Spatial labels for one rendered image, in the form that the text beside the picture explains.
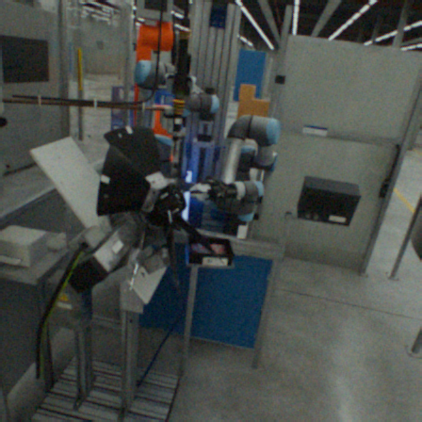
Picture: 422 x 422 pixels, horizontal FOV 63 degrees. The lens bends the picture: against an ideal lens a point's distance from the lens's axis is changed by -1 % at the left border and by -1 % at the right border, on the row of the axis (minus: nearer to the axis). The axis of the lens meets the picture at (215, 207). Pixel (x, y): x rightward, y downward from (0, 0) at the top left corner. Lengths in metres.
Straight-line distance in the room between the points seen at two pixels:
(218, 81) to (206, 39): 0.24
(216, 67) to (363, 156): 1.63
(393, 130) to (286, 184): 0.98
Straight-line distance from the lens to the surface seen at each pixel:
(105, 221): 1.35
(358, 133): 3.23
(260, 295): 2.05
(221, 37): 2.21
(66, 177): 1.38
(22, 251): 1.57
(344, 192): 1.73
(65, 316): 1.60
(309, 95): 3.12
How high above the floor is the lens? 1.71
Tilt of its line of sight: 23 degrees down
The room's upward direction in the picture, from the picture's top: 8 degrees clockwise
